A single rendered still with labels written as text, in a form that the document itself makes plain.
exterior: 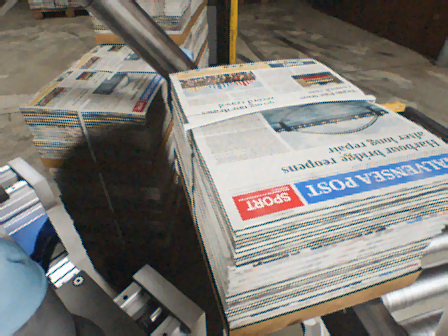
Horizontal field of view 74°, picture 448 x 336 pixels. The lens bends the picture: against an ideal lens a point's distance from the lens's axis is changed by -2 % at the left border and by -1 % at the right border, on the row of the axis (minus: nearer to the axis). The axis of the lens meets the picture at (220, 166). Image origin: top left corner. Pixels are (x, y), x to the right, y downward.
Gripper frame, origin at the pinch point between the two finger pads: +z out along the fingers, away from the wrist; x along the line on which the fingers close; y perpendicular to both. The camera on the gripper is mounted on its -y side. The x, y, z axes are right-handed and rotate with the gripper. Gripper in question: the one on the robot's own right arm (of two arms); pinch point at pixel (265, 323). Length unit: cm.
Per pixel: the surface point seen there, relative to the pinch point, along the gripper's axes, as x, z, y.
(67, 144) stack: 37, 69, -8
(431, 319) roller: -22.9, -5.8, -0.5
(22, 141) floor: 105, 197, -77
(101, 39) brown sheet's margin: 25, 125, 7
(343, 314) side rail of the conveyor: -12.5, -1.1, -2.7
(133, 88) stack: 14, 77, 4
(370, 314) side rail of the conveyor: -14.9, -3.0, -0.1
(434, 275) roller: -28.6, -0.4, -0.4
